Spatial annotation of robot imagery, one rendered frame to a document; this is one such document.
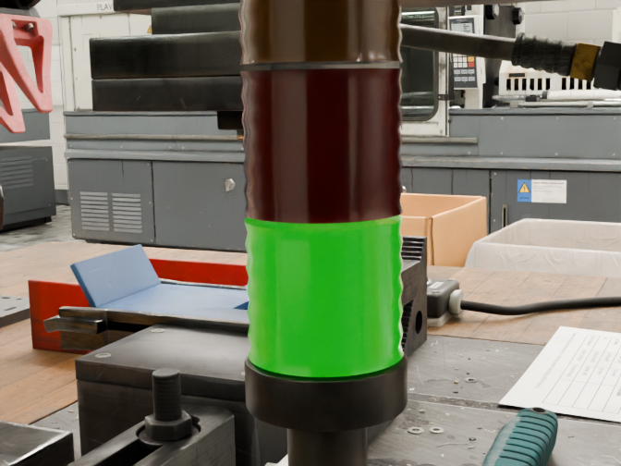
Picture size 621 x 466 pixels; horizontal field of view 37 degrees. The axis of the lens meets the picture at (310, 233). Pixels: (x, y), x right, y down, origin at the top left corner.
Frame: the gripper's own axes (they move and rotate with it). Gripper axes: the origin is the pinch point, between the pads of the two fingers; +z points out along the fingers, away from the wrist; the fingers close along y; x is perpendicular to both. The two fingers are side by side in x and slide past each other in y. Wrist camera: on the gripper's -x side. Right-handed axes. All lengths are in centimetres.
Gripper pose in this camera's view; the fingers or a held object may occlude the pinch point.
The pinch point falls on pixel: (28, 113)
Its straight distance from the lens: 77.3
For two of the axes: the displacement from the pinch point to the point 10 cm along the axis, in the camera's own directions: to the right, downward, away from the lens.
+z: 4.6, 8.8, -0.6
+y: 7.9, -4.4, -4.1
